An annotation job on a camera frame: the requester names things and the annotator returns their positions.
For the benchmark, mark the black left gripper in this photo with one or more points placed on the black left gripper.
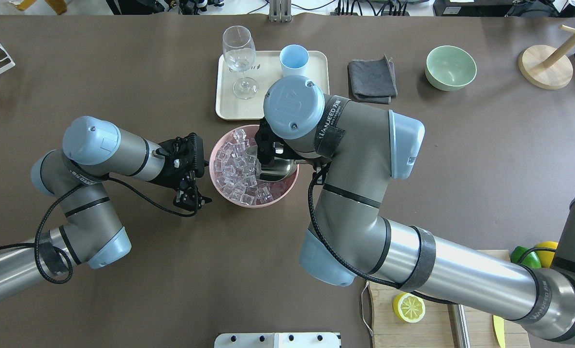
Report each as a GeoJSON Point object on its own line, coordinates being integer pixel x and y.
{"type": "Point", "coordinates": [167, 177]}

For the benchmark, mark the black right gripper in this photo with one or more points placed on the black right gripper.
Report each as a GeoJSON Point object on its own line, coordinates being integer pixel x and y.
{"type": "Point", "coordinates": [266, 147]}

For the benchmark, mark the steel ice scoop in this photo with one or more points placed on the steel ice scoop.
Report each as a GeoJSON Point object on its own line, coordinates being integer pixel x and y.
{"type": "Point", "coordinates": [279, 170]}

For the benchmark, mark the pink bowl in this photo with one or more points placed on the pink bowl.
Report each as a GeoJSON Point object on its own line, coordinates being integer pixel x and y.
{"type": "Point", "coordinates": [253, 193]}

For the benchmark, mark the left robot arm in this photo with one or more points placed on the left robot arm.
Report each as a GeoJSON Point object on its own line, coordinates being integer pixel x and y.
{"type": "Point", "coordinates": [82, 226]}

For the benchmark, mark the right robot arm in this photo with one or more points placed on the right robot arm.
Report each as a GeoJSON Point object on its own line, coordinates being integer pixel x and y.
{"type": "Point", "coordinates": [465, 196]}

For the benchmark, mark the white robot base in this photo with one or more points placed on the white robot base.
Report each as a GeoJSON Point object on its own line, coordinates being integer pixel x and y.
{"type": "Point", "coordinates": [314, 339]}

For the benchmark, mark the pile of ice cubes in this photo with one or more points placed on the pile of ice cubes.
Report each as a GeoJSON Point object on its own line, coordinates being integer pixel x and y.
{"type": "Point", "coordinates": [241, 169]}

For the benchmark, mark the light blue cup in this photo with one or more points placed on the light blue cup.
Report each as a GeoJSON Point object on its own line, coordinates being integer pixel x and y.
{"type": "Point", "coordinates": [294, 60]}

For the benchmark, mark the clear wine glass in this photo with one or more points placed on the clear wine glass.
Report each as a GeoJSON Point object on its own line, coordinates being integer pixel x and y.
{"type": "Point", "coordinates": [240, 55]}

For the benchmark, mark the grey folded cloth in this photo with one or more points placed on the grey folded cloth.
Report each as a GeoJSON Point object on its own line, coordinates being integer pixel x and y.
{"type": "Point", "coordinates": [373, 81]}

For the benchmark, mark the green bowl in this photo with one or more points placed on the green bowl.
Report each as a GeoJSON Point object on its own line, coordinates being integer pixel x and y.
{"type": "Point", "coordinates": [450, 68]}

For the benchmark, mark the lemon half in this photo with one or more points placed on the lemon half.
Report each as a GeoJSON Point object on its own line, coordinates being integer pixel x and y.
{"type": "Point", "coordinates": [409, 308]}

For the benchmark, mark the bamboo cutting board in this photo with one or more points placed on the bamboo cutting board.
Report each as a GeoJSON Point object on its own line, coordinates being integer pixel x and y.
{"type": "Point", "coordinates": [436, 330]}

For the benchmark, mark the steel muddler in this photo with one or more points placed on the steel muddler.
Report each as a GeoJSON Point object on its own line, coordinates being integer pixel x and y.
{"type": "Point", "coordinates": [458, 317]}

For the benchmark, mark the wooden mug stand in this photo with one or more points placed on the wooden mug stand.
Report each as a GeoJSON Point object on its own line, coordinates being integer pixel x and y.
{"type": "Point", "coordinates": [548, 67]}

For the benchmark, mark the yellow plastic knife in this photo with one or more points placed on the yellow plastic knife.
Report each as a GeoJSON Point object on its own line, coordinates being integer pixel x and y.
{"type": "Point", "coordinates": [499, 330]}

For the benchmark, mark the whole lemon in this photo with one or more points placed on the whole lemon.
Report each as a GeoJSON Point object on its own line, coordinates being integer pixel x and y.
{"type": "Point", "coordinates": [546, 256]}

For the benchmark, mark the aluminium frame post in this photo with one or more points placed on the aluminium frame post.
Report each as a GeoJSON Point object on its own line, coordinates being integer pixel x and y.
{"type": "Point", "coordinates": [280, 11]}

